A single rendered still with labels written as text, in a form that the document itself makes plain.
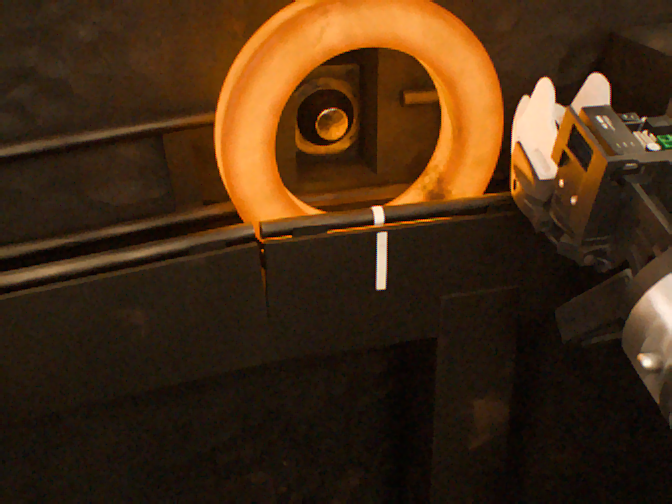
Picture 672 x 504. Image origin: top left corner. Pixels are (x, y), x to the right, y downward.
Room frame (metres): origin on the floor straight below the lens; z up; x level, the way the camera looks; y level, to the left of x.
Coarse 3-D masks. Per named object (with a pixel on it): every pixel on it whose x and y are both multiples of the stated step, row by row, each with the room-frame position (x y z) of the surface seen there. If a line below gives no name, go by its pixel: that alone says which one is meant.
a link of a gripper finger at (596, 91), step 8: (592, 80) 0.60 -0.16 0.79; (600, 80) 0.60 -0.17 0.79; (584, 88) 0.61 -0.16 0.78; (592, 88) 0.60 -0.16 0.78; (600, 88) 0.60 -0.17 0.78; (608, 88) 0.59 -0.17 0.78; (584, 96) 0.61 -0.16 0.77; (592, 96) 0.60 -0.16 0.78; (600, 96) 0.59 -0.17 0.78; (608, 96) 0.59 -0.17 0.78; (576, 104) 0.62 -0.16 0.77; (584, 104) 0.61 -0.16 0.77; (592, 104) 0.60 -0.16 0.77; (600, 104) 0.59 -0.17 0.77; (560, 112) 0.63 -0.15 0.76; (576, 112) 0.61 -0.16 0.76; (560, 120) 0.62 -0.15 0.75
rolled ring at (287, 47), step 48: (336, 0) 0.58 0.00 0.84; (384, 0) 0.58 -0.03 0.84; (288, 48) 0.57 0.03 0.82; (336, 48) 0.58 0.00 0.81; (432, 48) 0.59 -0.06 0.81; (480, 48) 0.60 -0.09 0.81; (240, 96) 0.56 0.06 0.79; (288, 96) 0.57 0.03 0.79; (480, 96) 0.60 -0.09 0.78; (240, 144) 0.56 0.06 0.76; (480, 144) 0.60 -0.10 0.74; (240, 192) 0.56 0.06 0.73; (288, 192) 0.59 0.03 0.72; (432, 192) 0.60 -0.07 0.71; (480, 192) 0.60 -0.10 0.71
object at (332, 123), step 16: (320, 96) 0.68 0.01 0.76; (336, 96) 0.68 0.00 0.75; (304, 112) 0.67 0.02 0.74; (320, 112) 0.66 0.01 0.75; (336, 112) 0.67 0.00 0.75; (352, 112) 0.68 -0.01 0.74; (304, 128) 0.67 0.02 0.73; (320, 128) 0.66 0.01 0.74; (336, 128) 0.67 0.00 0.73; (320, 144) 0.68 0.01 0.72
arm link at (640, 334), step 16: (656, 288) 0.43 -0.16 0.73; (640, 304) 0.43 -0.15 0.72; (656, 304) 0.42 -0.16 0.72; (640, 320) 0.42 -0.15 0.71; (656, 320) 0.41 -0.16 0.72; (624, 336) 0.43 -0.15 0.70; (640, 336) 0.42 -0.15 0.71; (656, 336) 0.41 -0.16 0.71; (640, 352) 0.42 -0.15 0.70; (656, 352) 0.41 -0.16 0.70; (640, 368) 0.41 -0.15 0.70; (656, 368) 0.40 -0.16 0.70; (656, 384) 0.40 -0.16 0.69; (656, 400) 0.41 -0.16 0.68
